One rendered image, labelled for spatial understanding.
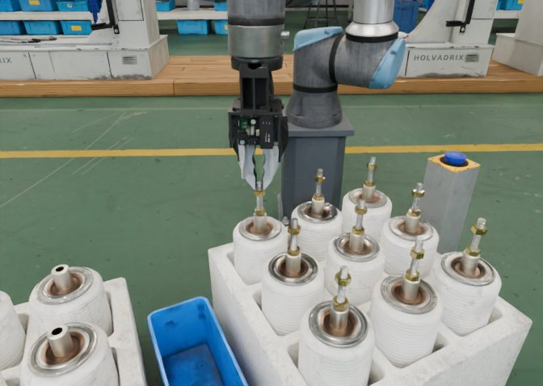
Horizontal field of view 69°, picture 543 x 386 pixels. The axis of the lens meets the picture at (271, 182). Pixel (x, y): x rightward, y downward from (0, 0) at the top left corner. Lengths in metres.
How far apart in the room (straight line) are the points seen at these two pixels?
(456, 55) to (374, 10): 1.84
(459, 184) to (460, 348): 0.33
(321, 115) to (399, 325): 0.59
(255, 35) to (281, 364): 0.43
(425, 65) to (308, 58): 1.74
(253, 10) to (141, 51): 2.05
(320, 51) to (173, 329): 0.68
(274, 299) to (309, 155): 0.52
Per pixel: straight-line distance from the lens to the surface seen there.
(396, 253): 0.71
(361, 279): 0.64
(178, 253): 1.07
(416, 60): 2.64
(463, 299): 0.65
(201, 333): 0.82
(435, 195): 0.87
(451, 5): 2.84
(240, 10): 0.52
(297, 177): 1.05
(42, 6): 5.66
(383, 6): 0.92
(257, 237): 0.67
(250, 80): 0.54
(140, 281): 1.01
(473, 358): 0.67
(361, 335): 0.53
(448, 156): 0.85
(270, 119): 0.53
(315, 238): 0.71
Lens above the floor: 0.64
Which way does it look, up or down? 28 degrees down
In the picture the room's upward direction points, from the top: straight up
